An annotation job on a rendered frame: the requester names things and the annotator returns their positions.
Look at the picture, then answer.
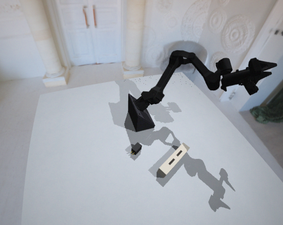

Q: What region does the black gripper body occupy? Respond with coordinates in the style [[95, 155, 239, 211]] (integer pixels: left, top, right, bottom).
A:
[[234, 58, 261, 85]]

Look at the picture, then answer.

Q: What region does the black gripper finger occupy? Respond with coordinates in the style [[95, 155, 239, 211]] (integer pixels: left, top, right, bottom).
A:
[[254, 72, 272, 85], [257, 59, 277, 75]]

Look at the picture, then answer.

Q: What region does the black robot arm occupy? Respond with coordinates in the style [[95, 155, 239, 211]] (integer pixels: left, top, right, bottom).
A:
[[133, 50, 259, 112]]

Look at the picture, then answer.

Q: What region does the black two-prong plug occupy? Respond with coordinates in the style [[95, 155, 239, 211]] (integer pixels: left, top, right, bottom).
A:
[[130, 142, 142, 155]]

